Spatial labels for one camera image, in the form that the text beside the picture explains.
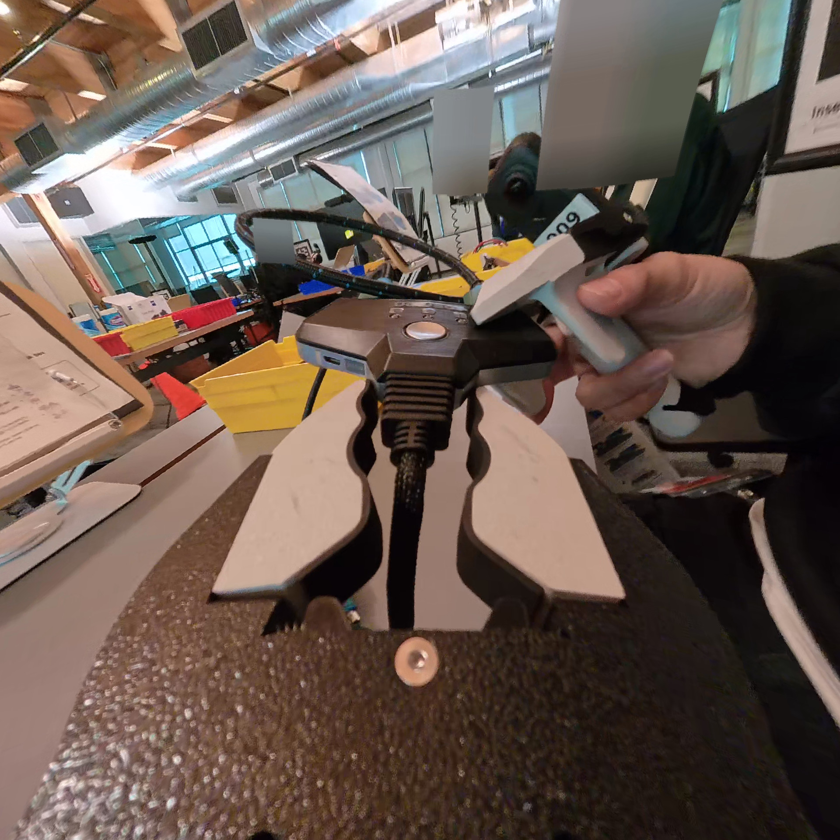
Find person's right forearm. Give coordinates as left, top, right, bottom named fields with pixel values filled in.
left=709, top=244, right=840, bottom=473

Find wooden post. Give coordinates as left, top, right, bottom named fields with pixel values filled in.
left=23, top=193, right=99, bottom=303

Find grey multiport hub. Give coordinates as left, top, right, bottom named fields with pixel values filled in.
left=295, top=298, right=559, bottom=421

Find silver air duct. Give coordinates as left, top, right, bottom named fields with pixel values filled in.
left=0, top=0, right=421, bottom=188
left=141, top=66, right=552, bottom=198

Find white cardboard box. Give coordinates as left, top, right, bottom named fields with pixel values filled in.
left=101, top=294, right=172, bottom=326

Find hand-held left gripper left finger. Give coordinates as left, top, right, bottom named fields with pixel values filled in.
left=211, top=379, right=384, bottom=605

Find black vent grille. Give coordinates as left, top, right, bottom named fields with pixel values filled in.
left=13, top=121, right=56, bottom=165

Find grey vent box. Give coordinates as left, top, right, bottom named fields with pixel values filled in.
left=177, top=0, right=253, bottom=73

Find instruction sheet on wooden stand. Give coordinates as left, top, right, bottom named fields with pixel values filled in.
left=0, top=279, right=155, bottom=592

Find yellow storage bin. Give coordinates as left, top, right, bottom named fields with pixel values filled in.
left=459, top=238, right=536, bottom=277
left=190, top=338, right=368, bottom=434
left=121, top=316, right=178, bottom=350

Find orange traffic cone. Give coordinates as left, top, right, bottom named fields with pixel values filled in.
left=151, top=373, right=206, bottom=421

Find framed white sign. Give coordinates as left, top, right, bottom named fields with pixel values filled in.
left=768, top=0, right=840, bottom=175

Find printed instruction sheet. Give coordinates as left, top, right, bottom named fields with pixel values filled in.
left=0, top=292, right=135, bottom=476

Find wooden document stand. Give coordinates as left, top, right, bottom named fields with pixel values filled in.
left=308, top=161, right=421, bottom=283

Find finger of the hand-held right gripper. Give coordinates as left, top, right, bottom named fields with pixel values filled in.
left=470, top=234, right=586, bottom=327

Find printed plastic packet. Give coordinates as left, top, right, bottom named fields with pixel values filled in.
left=587, top=410, right=775, bottom=500

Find thick black braided cable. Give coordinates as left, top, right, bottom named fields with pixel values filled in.
left=387, top=420, right=439, bottom=630

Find person's right hand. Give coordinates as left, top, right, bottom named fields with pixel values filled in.
left=548, top=251, right=760, bottom=424

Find black wall speaker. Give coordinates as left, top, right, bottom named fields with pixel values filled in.
left=49, top=185, right=96, bottom=219

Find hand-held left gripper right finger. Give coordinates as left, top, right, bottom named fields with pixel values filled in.
left=456, top=386, right=627, bottom=608

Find person's dark trousers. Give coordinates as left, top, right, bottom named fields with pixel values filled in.
left=630, top=486, right=840, bottom=840

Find thin black cable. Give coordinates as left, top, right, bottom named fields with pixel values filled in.
left=303, top=366, right=329, bottom=421

